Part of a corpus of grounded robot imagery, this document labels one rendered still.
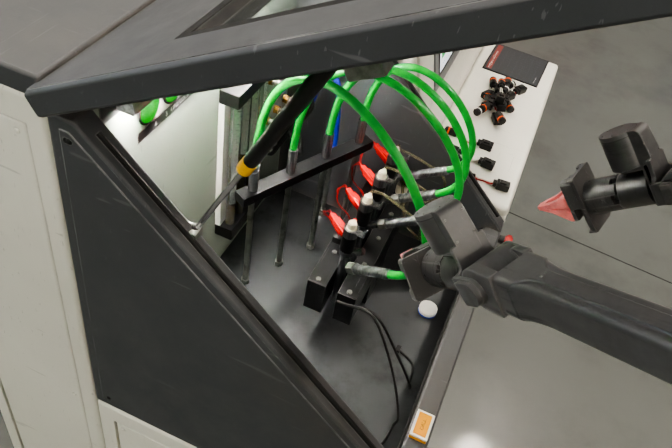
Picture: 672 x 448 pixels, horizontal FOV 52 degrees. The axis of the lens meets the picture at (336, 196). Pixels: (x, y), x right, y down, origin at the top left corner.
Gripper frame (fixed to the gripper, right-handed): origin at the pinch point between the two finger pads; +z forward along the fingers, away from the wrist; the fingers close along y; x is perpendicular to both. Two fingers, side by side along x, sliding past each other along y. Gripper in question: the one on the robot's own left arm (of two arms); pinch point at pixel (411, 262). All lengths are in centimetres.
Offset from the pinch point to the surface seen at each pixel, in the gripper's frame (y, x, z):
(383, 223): -7.4, -3.2, 24.3
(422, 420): 5.2, 26.6, 8.0
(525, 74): -81, -17, 69
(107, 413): 52, 10, 40
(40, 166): 43, -33, 0
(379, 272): 3.4, 0.6, 5.9
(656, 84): -268, 23, 218
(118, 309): 41.8, -10.2, 12.5
